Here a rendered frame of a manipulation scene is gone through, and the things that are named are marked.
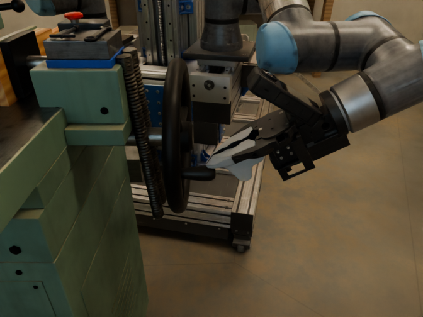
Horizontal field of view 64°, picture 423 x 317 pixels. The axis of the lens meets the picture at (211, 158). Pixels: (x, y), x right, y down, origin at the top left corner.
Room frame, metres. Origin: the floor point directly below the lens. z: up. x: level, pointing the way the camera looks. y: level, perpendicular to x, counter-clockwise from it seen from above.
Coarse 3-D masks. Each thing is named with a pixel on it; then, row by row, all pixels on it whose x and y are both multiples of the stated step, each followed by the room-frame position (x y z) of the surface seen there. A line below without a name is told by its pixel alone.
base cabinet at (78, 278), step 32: (96, 192) 0.55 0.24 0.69; (128, 192) 0.75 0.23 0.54; (96, 224) 0.52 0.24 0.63; (128, 224) 0.70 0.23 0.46; (64, 256) 0.38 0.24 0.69; (96, 256) 0.48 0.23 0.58; (128, 256) 0.65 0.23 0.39; (0, 288) 0.35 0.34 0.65; (32, 288) 0.35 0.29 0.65; (64, 288) 0.35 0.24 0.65; (96, 288) 0.44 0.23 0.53; (128, 288) 0.61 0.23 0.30
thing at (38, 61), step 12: (12, 36) 0.56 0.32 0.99; (24, 36) 0.57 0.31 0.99; (12, 48) 0.53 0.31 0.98; (24, 48) 0.56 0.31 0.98; (36, 48) 0.60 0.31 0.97; (12, 60) 0.52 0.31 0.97; (24, 60) 0.55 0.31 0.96; (36, 60) 0.56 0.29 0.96; (12, 72) 0.52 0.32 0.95; (24, 72) 0.54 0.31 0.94; (12, 84) 0.53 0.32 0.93; (24, 84) 0.53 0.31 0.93; (24, 96) 0.52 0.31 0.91
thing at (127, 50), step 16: (128, 48) 0.58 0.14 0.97; (128, 64) 0.53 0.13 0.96; (128, 80) 0.53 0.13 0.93; (128, 96) 0.53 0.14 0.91; (144, 96) 0.58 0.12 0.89; (144, 112) 0.58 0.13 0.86; (144, 128) 0.54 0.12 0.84; (144, 144) 0.54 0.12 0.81; (144, 160) 0.54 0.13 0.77; (144, 176) 0.55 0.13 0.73; (160, 176) 0.59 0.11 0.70; (160, 192) 0.59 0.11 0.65; (160, 208) 0.55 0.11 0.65
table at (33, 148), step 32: (32, 96) 0.54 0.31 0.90; (0, 128) 0.42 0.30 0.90; (32, 128) 0.42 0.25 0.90; (64, 128) 0.48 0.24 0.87; (96, 128) 0.48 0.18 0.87; (128, 128) 0.51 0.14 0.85; (0, 160) 0.34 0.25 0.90; (32, 160) 0.38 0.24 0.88; (0, 192) 0.30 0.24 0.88; (0, 224) 0.28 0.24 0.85
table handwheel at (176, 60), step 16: (176, 64) 0.55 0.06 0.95; (176, 80) 0.51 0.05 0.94; (176, 96) 0.48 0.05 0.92; (176, 112) 0.46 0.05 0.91; (160, 128) 0.57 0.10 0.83; (176, 128) 0.45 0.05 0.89; (192, 128) 0.56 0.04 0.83; (128, 144) 0.55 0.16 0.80; (160, 144) 0.55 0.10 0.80; (176, 144) 0.44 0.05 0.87; (192, 144) 0.55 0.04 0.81; (176, 160) 0.43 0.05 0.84; (176, 176) 0.42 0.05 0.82; (176, 192) 0.43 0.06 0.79; (176, 208) 0.44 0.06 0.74
